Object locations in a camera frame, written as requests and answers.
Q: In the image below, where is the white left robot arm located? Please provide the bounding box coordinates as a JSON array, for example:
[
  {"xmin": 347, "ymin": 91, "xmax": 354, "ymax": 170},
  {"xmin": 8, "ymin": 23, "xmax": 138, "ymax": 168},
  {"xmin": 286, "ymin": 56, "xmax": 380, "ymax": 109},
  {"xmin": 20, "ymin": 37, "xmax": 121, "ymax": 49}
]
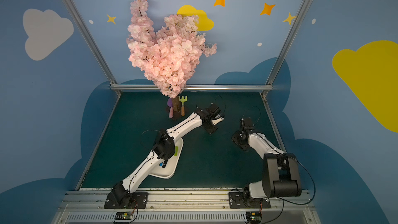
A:
[{"xmin": 104, "ymin": 103, "xmax": 224, "ymax": 209}]

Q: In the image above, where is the left green circuit board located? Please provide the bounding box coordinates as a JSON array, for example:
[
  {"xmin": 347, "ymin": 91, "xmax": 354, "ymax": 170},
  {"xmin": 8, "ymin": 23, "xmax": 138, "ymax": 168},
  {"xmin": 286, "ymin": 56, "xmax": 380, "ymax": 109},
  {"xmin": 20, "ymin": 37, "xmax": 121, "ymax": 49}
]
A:
[{"xmin": 114, "ymin": 212, "xmax": 135, "ymax": 224}]

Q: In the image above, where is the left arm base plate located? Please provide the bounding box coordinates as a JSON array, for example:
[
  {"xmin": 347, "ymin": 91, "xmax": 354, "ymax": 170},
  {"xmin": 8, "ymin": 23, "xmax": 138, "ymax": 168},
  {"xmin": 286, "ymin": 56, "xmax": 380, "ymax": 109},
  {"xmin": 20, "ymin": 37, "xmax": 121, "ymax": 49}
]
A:
[{"xmin": 104, "ymin": 192, "xmax": 149, "ymax": 209}]

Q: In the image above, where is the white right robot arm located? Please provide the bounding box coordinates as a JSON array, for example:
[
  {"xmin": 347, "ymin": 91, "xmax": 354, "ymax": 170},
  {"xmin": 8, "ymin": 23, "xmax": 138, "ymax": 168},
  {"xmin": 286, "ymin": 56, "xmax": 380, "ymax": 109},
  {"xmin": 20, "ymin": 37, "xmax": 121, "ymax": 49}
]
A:
[{"xmin": 232, "ymin": 118, "xmax": 302, "ymax": 199}]

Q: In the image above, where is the right aluminium frame post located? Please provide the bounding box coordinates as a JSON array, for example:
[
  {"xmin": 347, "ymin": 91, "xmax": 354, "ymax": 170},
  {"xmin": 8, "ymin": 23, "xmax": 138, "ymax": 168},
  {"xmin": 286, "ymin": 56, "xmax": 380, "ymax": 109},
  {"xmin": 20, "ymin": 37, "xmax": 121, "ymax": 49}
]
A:
[{"xmin": 261, "ymin": 0, "xmax": 313, "ymax": 100}]

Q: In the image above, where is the left aluminium frame post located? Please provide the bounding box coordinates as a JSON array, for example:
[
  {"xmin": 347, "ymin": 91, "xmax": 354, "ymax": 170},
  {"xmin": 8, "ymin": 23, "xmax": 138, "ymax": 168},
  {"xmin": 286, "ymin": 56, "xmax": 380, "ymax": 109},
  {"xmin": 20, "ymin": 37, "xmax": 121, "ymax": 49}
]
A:
[{"xmin": 62, "ymin": 0, "xmax": 117, "ymax": 86}]

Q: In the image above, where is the dark tree base plate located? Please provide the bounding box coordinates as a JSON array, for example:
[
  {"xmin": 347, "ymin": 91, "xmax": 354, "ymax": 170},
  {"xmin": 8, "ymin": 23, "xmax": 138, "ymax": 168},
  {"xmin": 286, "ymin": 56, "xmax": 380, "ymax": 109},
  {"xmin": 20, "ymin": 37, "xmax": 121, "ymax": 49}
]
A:
[{"xmin": 166, "ymin": 106, "xmax": 188, "ymax": 121}]

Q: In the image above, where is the green circuit board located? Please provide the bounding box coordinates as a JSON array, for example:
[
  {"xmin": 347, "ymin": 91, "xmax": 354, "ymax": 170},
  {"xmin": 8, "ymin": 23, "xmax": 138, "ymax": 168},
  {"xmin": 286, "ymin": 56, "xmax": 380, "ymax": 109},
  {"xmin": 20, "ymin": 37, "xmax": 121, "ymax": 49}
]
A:
[
  {"xmin": 245, "ymin": 212, "xmax": 262, "ymax": 224},
  {"xmin": 114, "ymin": 212, "xmax": 135, "ymax": 224}
]

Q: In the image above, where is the aluminium frame post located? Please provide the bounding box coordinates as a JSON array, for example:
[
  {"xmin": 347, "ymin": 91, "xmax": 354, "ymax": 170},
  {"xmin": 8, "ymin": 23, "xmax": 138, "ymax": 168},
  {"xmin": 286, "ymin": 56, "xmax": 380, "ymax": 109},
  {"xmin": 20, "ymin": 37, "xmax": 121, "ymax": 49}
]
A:
[
  {"xmin": 261, "ymin": 0, "xmax": 313, "ymax": 100},
  {"xmin": 62, "ymin": 0, "xmax": 117, "ymax": 86}
]

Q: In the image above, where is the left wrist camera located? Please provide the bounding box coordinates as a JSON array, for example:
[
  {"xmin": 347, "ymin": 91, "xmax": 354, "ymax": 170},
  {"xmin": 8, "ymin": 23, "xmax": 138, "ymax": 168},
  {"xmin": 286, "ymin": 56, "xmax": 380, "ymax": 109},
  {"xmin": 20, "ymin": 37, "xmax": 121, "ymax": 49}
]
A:
[{"xmin": 211, "ymin": 115, "xmax": 224, "ymax": 125}]

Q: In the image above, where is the white oval storage tray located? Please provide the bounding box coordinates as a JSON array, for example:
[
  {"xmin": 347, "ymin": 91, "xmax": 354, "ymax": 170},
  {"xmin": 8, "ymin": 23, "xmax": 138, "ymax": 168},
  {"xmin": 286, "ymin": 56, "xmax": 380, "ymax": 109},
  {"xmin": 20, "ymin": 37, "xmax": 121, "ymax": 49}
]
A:
[{"xmin": 149, "ymin": 139, "xmax": 184, "ymax": 179}]

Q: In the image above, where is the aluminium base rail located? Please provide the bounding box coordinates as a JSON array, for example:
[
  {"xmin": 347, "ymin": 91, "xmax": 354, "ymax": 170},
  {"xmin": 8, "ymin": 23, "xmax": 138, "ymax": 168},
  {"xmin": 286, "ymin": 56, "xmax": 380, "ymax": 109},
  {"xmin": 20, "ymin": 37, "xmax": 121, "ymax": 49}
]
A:
[{"xmin": 52, "ymin": 188, "xmax": 321, "ymax": 224}]

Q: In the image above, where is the right green circuit board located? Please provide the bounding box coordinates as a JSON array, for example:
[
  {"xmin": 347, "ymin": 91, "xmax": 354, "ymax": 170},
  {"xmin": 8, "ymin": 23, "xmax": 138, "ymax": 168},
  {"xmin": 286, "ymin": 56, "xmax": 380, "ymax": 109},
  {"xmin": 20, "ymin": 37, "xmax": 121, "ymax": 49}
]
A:
[{"xmin": 245, "ymin": 212, "xmax": 262, "ymax": 224}]

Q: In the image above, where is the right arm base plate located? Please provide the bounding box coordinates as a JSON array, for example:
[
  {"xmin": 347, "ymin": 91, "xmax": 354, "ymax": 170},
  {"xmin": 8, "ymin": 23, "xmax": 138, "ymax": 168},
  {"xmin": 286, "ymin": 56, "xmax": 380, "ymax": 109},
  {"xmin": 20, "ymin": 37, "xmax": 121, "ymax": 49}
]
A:
[{"xmin": 228, "ymin": 190, "xmax": 271, "ymax": 209}]

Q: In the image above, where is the back aluminium frame bar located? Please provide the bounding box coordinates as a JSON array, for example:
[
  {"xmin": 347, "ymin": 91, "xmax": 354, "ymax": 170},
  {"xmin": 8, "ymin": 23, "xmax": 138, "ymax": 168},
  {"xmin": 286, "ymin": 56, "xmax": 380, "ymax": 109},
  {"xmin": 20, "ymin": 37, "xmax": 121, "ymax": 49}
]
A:
[{"xmin": 110, "ymin": 84, "xmax": 273, "ymax": 91}]

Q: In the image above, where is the pink cherry blossom tree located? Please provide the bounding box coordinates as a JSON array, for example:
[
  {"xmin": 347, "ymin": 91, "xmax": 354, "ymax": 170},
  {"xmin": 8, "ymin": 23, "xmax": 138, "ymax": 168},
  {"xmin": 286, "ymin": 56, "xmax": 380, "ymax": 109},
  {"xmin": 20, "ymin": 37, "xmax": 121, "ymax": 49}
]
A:
[{"xmin": 126, "ymin": 0, "xmax": 217, "ymax": 98}]

